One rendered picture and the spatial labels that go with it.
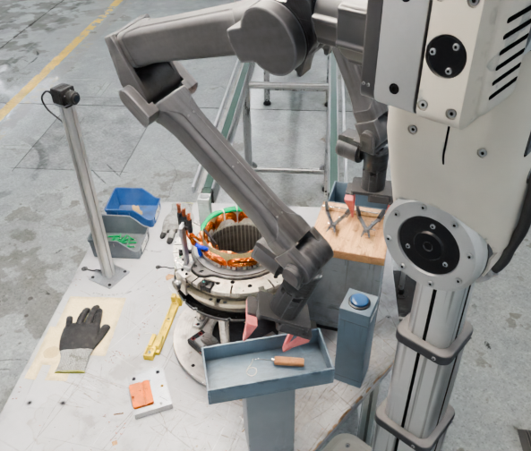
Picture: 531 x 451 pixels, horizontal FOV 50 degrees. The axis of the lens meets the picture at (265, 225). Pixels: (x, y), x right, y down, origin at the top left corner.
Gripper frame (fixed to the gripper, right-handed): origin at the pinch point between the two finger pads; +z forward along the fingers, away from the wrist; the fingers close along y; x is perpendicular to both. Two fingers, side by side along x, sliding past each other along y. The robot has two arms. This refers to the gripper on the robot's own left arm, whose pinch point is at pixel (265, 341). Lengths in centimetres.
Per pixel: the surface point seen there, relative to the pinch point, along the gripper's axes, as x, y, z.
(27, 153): -278, 105, 156
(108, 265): -57, 32, 42
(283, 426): 2.8, -12.3, 19.7
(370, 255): -29.8, -25.2, -7.3
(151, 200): -95, 24, 40
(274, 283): -18.0, -2.7, -0.1
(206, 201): -37.9, 15.0, -2.3
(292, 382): 4.6, -7.3, 4.2
